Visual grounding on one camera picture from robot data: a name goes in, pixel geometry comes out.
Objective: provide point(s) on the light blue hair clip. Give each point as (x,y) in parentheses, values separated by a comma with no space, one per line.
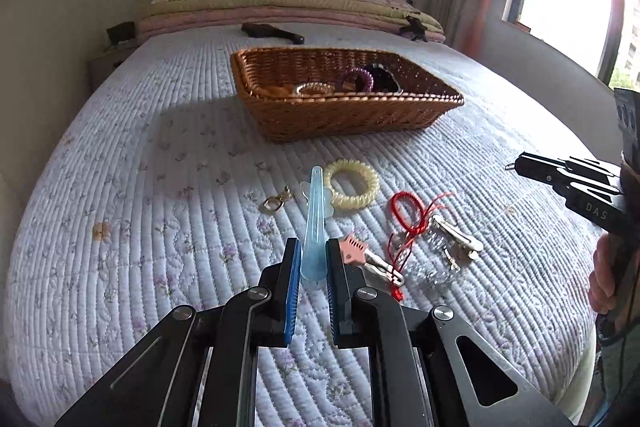
(319,208)

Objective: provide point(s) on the black bow on blanket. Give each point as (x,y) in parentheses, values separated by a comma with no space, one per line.
(413,29)

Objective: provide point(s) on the dark item on nightstand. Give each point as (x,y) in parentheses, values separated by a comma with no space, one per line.
(122,32)

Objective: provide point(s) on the pink star hair clip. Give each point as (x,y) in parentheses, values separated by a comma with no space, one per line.
(358,253)

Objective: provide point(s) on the teal sleeve forearm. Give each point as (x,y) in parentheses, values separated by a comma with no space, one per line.
(619,381)

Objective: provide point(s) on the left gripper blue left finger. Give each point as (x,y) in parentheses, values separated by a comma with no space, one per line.
(285,296)

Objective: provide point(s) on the black hair scrunchie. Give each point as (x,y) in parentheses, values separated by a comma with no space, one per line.
(383,80)

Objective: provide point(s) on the bedside nightstand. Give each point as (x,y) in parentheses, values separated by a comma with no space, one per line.
(103,65)

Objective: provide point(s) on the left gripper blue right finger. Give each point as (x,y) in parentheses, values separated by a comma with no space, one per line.
(343,280)

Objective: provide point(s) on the silver metal hair clip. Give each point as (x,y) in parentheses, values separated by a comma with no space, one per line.
(468,244)

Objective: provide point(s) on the dark object on bed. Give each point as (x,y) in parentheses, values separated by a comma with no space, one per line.
(256,30)

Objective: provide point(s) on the white quilted floral bedspread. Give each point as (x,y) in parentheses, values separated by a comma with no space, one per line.
(152,200)

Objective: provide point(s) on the person's right hand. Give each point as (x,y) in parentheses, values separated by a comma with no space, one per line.
(601,292)

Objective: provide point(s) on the gold keyring clasp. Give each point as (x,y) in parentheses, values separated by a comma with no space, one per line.
(274,203)

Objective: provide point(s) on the folded cream and pink blankets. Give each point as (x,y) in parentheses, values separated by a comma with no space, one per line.
(177,15)

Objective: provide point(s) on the brown wicker basket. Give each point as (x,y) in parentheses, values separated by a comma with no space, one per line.
(298,93)

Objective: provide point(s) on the white wardrobe with handles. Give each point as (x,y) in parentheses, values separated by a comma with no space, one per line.
(45,45)

